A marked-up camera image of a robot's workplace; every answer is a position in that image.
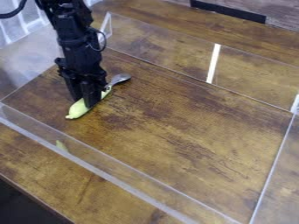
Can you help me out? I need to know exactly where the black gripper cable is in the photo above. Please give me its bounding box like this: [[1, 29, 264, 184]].
[[0, 0, 108, 53]]

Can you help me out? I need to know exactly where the clear acrylic enclosure wall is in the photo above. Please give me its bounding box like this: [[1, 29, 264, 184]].
[[0, 12, 299, 224]]

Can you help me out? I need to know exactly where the black bar at back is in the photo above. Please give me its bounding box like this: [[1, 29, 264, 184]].
[[189, 0, 267, 24]]

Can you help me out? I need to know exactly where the clear acrylic triangular bracket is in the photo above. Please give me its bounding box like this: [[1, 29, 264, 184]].
[[97, 12, 112, 41]]

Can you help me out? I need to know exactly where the green handled metal spoon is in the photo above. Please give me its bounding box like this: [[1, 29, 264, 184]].
[[65, 73, 131, 120]]

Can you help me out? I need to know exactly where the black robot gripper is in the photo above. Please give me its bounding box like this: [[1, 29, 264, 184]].
[[45, 0, 107, 109]]

